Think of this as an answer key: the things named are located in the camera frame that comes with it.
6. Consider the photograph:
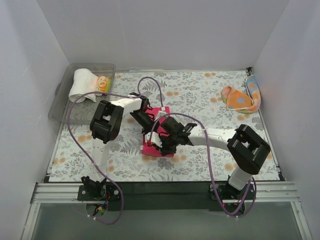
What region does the red microfiber towel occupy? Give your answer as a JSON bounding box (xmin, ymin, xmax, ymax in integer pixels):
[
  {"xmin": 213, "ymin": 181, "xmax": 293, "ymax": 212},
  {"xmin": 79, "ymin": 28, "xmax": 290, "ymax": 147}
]
[{"xmin": 141, "ymin": 106, "xmax": 174, "ymax": 158}]

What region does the orange blue patterned towel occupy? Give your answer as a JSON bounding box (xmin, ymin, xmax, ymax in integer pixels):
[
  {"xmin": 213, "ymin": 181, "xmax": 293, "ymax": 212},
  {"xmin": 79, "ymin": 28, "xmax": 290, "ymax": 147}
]
[{"xmin": 221, "ymin": 75, "xmax": 262, "ymax": 114}]

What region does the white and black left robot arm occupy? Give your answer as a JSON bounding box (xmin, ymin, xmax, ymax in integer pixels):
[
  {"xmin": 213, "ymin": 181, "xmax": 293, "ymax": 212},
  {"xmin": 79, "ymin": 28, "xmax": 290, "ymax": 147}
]
[{"xmin": 81, "ymin": 92, "xmax": 155, "ymax": 200}]

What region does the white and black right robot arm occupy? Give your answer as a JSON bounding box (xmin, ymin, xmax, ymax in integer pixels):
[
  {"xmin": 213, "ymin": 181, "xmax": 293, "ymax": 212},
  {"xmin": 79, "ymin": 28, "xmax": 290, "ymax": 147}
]
[{"xmin": 159, "ymin": 116, "xmax": 271, "ymax": 200}]

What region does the orange patterned rolled towel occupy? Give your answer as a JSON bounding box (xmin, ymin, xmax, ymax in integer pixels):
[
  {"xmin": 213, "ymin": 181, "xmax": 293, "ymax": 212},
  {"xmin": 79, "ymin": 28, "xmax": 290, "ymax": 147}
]
[{"xmin": 95, "ymin": 75, "xmax": 111, "ymax": 97}]

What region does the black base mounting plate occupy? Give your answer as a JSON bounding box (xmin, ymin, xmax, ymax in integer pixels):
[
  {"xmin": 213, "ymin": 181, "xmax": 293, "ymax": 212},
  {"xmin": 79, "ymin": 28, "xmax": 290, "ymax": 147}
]
[{"xmin": 77, "ymin": 181, "xmax": 256, "ymax": 212}]

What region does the clear grey plastic tray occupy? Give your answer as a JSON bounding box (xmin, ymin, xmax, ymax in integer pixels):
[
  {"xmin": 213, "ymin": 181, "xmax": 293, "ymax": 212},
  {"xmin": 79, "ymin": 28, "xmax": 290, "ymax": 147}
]
[{"xmin": 48, "ymin": 62, "xmax": 116, "ymax": 125}]

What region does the white rolled towel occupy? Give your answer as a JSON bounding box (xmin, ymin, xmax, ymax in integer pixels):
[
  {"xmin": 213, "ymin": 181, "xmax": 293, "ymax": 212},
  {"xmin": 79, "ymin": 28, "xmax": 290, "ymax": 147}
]
[{"xmin": 68, "ymin": 68, "xmax": 98, "ymax": 103}]

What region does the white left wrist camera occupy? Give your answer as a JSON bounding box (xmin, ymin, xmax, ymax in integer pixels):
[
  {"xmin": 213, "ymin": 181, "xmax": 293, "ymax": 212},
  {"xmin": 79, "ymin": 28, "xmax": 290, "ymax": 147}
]
[{"xmin": 155, "ymin": 107, "xmax": 167, "ymax": 120}]

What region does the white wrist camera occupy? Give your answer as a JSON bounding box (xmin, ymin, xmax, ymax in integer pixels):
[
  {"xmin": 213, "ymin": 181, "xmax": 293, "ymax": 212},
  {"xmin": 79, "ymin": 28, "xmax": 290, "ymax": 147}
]
[
  {"xmin": 144, "ymin": 131, "xmax": 163, "ymax": 148},
  {"xmin": 155, "ymin": 107, "xmax": 167, "ymax": 120}
]

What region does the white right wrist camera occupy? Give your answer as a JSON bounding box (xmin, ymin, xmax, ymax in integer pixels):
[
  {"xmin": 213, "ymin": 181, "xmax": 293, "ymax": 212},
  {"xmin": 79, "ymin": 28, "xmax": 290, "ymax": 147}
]
[{"xmin": 144, "ymin": 131, "xmax": 163, "ymax": 148}]

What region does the aluminium frame rail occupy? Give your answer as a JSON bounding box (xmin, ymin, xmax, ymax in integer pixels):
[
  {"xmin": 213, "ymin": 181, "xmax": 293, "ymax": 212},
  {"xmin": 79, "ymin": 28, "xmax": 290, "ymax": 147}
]
[{"xmin": 32, "ymin": 181, "xmax": 301, "ymax": 203}]

